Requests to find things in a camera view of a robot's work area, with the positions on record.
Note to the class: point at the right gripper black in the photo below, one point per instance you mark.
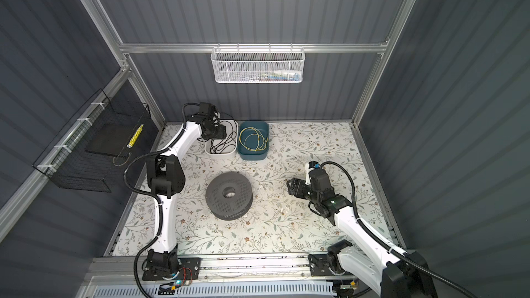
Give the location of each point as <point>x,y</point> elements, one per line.
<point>299,192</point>

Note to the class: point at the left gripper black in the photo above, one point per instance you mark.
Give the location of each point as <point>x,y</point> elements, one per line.
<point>221,132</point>

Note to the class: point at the white plastic bin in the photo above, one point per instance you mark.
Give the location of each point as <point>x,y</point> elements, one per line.
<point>226,147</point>

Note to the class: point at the grey foam spool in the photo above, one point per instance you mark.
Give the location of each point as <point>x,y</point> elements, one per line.
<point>229,196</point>

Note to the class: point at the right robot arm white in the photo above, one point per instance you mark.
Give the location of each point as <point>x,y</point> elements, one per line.
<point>387,269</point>

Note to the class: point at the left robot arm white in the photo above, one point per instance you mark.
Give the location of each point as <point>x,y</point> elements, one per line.
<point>166,179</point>

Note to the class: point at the teal plastic bin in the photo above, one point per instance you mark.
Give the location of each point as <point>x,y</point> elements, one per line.
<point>253,140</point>

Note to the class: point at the yellow strip in basket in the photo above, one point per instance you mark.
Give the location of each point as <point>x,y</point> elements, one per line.
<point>135,136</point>

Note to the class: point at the black pad in basket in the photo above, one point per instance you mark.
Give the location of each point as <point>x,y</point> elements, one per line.
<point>111,140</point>

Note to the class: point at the white wire mesh basket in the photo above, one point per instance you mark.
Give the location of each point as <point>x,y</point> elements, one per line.
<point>258,66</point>

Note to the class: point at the black wire basket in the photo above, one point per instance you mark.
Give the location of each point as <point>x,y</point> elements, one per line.
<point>93,154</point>

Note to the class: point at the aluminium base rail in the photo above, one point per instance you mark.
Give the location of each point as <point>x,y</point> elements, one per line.
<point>238,275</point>

